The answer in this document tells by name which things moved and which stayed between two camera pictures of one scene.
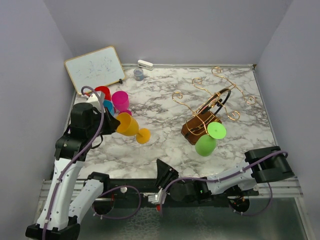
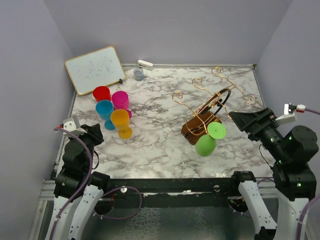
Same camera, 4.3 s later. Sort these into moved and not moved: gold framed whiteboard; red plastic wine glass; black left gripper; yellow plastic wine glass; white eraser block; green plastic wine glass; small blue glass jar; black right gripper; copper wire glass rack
Moved: black right gripper; black left gripper; yellow plastic wine glass
Not moved: red plastic wine glass; gold framed whiteboard; small blue glass jar; green plastic wine glass; copper wire glass rack; white eraser block
